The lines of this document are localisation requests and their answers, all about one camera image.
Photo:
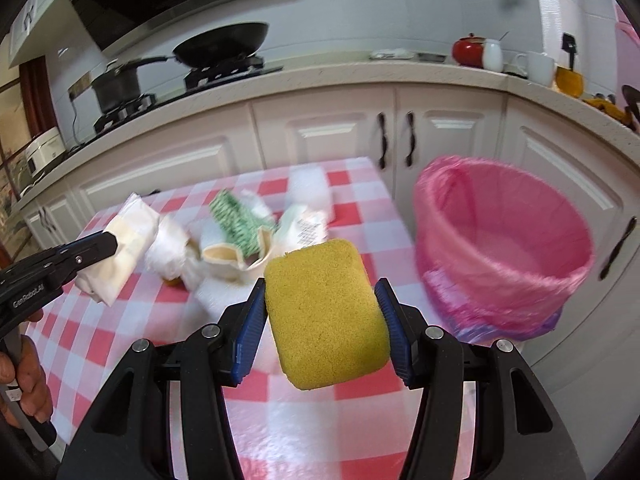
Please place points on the green white patterned wrapper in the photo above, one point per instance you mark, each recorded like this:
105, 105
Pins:
235, 220

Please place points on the black gas stove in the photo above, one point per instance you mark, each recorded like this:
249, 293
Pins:
225, 78

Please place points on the small black wall fixture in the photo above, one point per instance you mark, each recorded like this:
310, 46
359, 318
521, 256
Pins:
568, 47

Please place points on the yellow sponge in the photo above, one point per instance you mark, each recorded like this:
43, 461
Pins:
325, 310

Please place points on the metal tray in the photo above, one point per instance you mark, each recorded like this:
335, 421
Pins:
430, 56

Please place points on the white wall cabinet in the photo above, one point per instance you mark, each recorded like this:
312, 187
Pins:
42, 27

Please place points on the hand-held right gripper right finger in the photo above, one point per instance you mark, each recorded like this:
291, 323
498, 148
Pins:
394, 332

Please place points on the white mug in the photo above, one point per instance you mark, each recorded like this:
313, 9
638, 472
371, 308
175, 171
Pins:
537, 69

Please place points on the yellow cloth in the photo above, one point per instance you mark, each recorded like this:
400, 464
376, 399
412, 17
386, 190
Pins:
605, 106

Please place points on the white jar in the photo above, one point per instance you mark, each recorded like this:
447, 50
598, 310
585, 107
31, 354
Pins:
492, 57

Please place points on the white rice cooker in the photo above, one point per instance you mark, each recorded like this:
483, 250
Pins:
45, 152

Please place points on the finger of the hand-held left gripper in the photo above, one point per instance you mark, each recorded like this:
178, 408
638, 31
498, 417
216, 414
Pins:
85, 254

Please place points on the white kitchen base cabinet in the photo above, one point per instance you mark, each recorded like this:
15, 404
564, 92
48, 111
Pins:
325, 130

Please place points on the yellow jug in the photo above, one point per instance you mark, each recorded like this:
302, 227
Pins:
569, 82

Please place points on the white plastic packet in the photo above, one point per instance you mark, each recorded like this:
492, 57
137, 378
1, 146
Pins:
125, 240

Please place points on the person's left hand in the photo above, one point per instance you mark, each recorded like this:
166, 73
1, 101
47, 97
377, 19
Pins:
32, 385

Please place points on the clear plastic bag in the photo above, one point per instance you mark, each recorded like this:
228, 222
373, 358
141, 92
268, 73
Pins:
170, 247

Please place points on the white printed wrapper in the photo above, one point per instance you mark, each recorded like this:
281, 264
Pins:
305, 230

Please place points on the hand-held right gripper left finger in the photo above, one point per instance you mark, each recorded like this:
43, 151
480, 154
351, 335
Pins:
250, 332

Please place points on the pink waste bin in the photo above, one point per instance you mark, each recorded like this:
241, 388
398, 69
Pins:
500, 280

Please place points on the red white checked tablecloth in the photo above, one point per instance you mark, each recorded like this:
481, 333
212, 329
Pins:
350, 182

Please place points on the red lidded pot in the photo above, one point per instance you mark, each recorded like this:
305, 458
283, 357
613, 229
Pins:
467, 52

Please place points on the black wok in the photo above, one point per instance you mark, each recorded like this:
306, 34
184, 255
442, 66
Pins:
220, 45

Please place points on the black cooking pot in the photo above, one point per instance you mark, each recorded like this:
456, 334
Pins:
115, 89

